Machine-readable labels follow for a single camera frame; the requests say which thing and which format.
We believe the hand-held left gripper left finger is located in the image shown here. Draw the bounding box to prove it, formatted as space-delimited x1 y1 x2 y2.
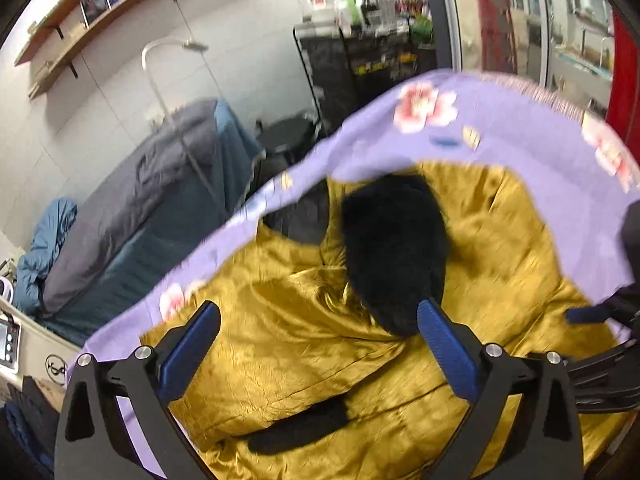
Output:
55 300 224 480

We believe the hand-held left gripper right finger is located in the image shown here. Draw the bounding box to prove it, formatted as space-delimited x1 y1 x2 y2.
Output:
416 297 586 480

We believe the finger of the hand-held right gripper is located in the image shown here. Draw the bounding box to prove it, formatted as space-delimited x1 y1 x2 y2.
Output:
562 337 640 387
564 284 640 326

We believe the gold jacket with black fur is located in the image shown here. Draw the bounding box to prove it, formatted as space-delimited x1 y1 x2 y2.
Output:
140 160 634 480

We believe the grey blue covered sofa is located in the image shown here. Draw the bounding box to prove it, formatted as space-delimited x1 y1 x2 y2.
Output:
49 100 267 347

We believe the grey blanket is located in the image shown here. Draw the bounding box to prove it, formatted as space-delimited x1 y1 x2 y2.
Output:
42 98 222 314

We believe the dark cloth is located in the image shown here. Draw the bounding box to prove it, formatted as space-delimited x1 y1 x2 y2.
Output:
0 374 62 480

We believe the blue duvet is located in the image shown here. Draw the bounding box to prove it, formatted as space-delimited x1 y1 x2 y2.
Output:
13 198 79 314

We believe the white device with buttons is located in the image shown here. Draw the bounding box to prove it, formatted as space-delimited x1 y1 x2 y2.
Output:
0 316 21 369

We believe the purple floral bedsheet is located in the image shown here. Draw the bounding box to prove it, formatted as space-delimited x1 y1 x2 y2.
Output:
65 70 640 480

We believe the black round stool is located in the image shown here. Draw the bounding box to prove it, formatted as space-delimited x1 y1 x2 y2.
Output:
255 115 324 154

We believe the red panel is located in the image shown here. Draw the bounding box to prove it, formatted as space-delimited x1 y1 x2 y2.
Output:
606 9 640 134

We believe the black metal shelf rack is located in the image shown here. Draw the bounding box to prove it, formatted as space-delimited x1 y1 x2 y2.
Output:
293 22 437 127

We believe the white floor lamp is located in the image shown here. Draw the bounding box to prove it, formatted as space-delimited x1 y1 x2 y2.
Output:
141 37 227 211

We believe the green plant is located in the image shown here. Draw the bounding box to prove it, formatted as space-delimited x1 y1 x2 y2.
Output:
409 12 434 44

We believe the framed picture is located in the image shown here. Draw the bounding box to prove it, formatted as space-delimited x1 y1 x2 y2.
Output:
79 0 112 27

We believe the red metal frame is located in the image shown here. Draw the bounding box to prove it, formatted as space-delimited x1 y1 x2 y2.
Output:
472 0 522 79

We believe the wooden wall shelf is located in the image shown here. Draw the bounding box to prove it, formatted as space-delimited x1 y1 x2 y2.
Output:
13 0 128 67
27 0 217 98

